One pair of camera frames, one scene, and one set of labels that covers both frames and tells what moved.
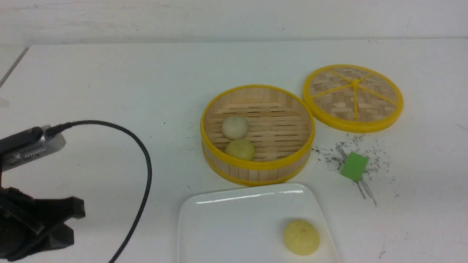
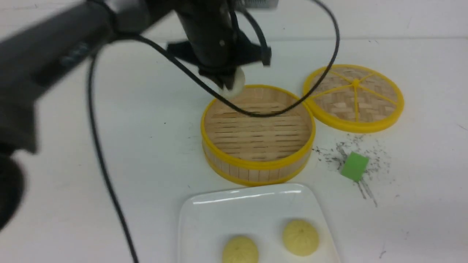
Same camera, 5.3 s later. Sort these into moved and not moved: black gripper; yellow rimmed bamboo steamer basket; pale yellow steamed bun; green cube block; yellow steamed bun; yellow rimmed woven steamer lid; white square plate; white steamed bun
Moved: white steamed bun; black gripper; pale yellow steamed bun
Not moved: white square plate; green cube block; yellow rimmed bamboo steamer basket; yellow steamed bun; yellow rimmed woven steamer lid
